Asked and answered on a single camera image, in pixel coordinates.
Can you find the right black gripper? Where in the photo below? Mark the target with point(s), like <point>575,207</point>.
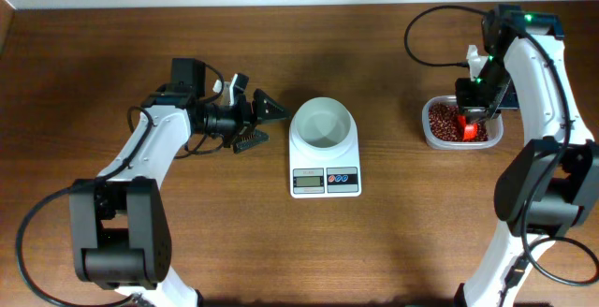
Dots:
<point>474,109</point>

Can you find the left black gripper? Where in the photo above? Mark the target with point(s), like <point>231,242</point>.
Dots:
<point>248,123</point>

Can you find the orange plastic measuring scoop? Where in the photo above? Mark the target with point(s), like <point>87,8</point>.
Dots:
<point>468,132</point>

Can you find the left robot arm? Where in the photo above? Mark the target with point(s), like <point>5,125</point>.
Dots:
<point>119,228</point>

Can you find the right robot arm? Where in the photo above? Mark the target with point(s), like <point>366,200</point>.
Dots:
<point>552,184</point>

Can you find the white round bowl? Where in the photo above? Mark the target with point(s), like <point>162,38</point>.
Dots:
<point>322,123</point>

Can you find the white digital kitchen scale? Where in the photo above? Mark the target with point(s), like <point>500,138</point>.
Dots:
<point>320,173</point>

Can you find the clear plastic food container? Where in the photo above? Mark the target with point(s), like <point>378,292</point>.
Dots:
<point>495,129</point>

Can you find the red adzuki beans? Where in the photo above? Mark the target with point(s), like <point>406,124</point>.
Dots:
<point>444,125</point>

